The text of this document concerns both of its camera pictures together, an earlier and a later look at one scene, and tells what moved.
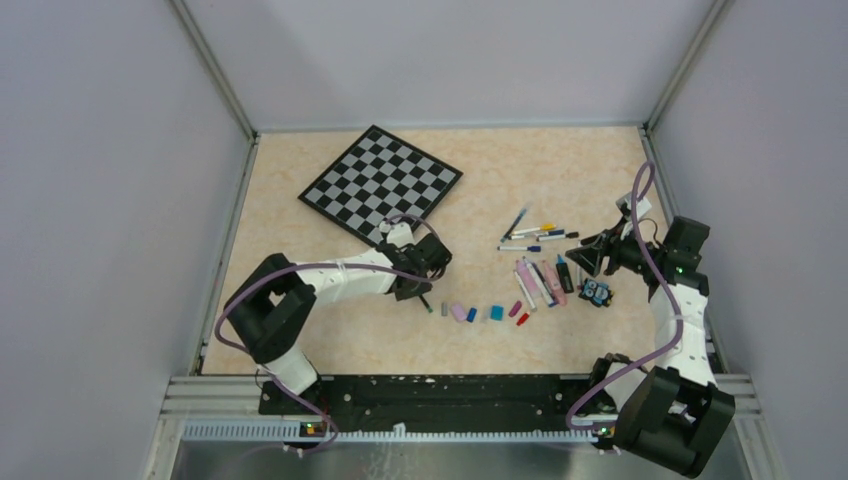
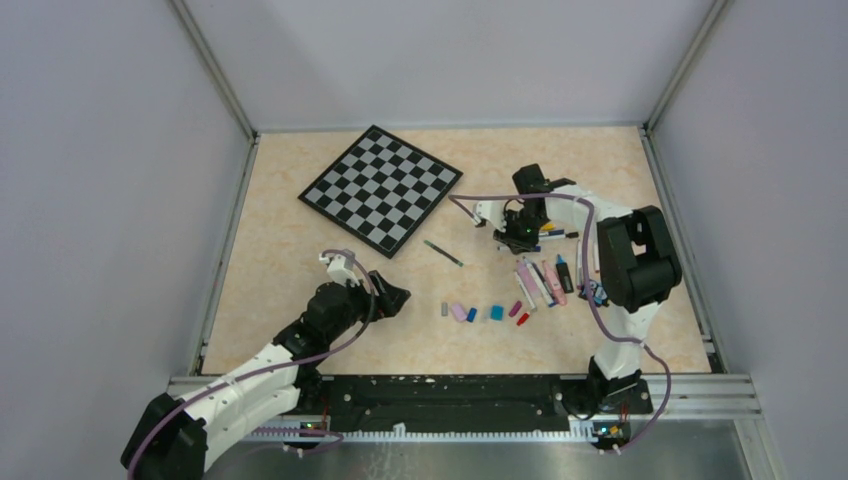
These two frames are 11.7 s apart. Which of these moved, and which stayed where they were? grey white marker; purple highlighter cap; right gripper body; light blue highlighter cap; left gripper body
Moved: left gripper body; right gripper body
Stayed: purple highlighter cap; light blue highlighter cap; grey white marker
